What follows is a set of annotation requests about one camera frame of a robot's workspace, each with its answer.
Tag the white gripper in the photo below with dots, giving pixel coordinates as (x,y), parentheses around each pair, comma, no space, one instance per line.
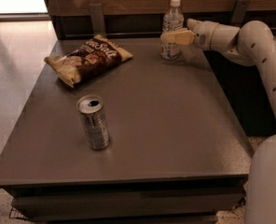
(205,35)

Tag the clear plastic water bottle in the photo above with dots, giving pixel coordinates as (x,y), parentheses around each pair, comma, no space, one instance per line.
(172,20)

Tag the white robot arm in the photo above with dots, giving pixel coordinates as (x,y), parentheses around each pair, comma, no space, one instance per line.
(253,44)

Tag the brown sea salt chip bag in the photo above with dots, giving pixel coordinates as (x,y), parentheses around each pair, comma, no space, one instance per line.
(95,56)

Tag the open silver drink can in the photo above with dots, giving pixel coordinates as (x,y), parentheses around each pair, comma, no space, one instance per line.
(91,111)

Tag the right metal wall bracket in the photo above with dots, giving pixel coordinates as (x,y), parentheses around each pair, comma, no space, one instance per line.
(239,12)

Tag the metal wall bracket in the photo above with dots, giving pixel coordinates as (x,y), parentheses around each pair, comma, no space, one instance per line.
(239,12)
(97,18)

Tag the left metal wall bracket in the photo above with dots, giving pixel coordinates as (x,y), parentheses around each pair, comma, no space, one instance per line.
(97,18)

